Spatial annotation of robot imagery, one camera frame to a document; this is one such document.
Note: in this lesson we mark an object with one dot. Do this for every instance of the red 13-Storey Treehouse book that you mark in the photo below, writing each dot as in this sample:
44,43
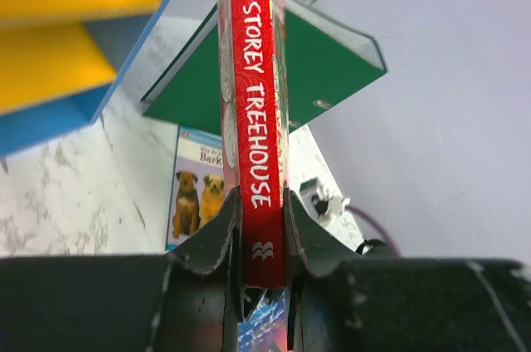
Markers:
253,86

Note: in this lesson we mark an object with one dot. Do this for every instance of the blue yellow pink bookshelf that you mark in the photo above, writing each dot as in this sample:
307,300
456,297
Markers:
61,61

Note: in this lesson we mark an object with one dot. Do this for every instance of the green lever arch file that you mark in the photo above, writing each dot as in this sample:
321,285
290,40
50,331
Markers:
327,62

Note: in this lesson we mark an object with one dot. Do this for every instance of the Jane Eyre blue book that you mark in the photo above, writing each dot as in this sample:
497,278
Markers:
266,328

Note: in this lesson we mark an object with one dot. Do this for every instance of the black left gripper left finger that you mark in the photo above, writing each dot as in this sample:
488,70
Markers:
175,301

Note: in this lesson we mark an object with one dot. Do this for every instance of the dogs Bark picture book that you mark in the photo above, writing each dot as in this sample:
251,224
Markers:
198,188

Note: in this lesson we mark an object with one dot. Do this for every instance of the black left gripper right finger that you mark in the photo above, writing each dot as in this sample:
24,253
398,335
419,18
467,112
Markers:
342,301

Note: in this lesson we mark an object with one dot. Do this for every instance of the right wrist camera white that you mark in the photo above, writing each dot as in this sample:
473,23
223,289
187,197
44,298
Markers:
321,205

